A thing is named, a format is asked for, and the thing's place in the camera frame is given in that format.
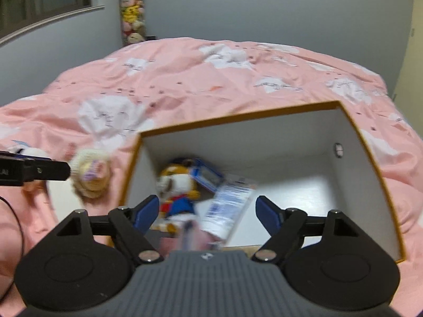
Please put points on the blue and white small box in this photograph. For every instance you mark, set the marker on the blue and white small box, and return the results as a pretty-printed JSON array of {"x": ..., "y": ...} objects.
[{"x": 208, "y": 173}]

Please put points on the long white box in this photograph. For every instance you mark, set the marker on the long white box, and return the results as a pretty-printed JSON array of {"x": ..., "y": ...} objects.
[{"x": 62, "y": 201}]

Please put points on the orange cardboard box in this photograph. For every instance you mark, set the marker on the orange cardboard box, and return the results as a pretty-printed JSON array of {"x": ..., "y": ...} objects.
[{"x": 297, "y": 145}]

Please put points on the pink printed blanket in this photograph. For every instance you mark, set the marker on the pink printed blanket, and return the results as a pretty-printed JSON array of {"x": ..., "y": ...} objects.
[{"x": 198, "y": 72}]

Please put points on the clear column of plush toys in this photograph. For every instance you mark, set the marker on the clear column of plush toys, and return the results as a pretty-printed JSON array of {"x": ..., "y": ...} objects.
[{"x": 132, "y": 10}]

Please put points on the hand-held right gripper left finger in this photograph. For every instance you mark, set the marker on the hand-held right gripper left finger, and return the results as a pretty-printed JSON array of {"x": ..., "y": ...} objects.
[{"x": 147, "y": 209}]

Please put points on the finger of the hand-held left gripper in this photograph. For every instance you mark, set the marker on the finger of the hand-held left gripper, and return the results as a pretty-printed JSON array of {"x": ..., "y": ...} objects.
[
  {"x": 49, "y": 171},
  {"x": 29, "y": 157}
]

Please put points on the cream crochet doll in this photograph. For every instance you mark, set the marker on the cream crochet doll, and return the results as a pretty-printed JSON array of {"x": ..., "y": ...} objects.
[{"x": 91, "y": 175}]

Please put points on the pink striped plush toy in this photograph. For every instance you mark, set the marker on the pink striped plush toy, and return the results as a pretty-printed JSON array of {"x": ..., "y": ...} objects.
[{"x": 33, "y": 152}]

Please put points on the cream door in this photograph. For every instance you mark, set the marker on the cream door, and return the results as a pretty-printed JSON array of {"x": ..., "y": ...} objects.
[{"x": 411, "y": 72}]

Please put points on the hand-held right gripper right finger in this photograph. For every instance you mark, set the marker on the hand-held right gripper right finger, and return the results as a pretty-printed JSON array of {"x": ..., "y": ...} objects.
[{"x": 267, "y": 211}]

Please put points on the duck plush toy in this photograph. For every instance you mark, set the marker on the duck plush toy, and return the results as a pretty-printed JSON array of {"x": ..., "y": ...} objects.
[{"x": 178, "y": 201}]

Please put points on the white tube blue label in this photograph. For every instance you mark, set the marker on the white tube blue label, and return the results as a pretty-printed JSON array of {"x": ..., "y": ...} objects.
[{"x": 228, "y": 204}]

